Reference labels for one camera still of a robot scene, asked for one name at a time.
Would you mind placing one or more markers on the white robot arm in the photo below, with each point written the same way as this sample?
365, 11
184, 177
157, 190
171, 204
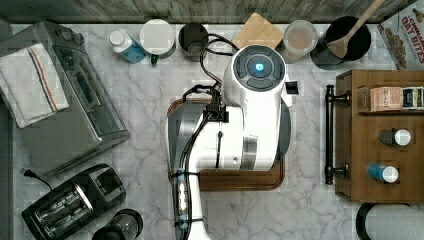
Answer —
246, 126

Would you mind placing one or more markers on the brown wooden tray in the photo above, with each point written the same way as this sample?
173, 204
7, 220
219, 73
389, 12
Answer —
233, 180

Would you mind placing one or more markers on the dark metal cup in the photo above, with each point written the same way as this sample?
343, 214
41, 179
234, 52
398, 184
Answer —
192, 38

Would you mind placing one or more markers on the white lidded green jar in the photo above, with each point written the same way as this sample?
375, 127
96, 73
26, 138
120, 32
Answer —
157, 38

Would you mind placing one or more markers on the wooden cutting board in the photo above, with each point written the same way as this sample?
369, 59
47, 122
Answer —
258, 31

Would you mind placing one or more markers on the blue liquid bottle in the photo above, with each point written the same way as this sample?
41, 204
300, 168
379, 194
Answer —
124, 45

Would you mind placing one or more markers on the silver toaster oven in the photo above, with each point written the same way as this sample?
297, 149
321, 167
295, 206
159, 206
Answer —
90, 125

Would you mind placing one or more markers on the clear plastic container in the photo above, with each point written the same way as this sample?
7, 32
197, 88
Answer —
300, 38

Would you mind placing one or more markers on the black two-slot toaster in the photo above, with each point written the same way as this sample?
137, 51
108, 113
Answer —
75, 203

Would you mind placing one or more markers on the wooden spoon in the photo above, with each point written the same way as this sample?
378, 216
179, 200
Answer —
339, 47

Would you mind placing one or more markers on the pink tea box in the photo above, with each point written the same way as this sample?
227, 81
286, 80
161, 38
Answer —
386, 99

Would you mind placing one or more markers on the blue spice shaker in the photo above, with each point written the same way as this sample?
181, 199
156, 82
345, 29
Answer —
388, 174

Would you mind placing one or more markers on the white striped dish towel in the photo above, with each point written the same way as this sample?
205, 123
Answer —
31, 85

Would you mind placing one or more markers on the grey spice shaker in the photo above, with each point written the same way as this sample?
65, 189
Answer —
400, 137

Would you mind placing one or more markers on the paper towel roll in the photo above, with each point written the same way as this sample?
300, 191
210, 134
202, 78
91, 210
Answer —
389, 222

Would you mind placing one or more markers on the dark tea box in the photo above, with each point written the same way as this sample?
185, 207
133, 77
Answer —
413, 98

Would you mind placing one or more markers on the cereal box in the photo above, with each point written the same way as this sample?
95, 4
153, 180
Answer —
403, 35

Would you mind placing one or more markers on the black drawer handle bar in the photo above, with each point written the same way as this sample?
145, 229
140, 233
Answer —
330, 100

